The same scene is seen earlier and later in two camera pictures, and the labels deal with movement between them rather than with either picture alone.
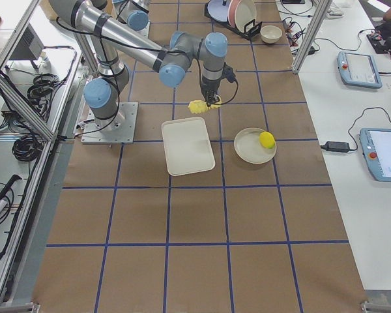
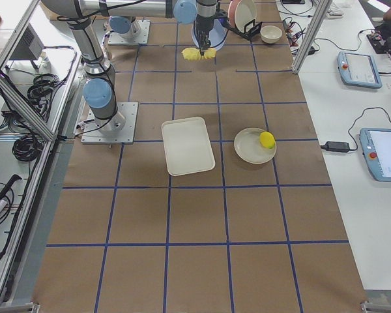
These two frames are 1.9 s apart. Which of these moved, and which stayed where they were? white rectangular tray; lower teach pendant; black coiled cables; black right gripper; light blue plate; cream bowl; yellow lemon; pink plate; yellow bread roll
Moved: black right gripper; yellow bread roll; light blue plate
Stayed: pink plate; black coiled cables; cream bowl; lower teach pendant; yellow lemon; white rectangular tray
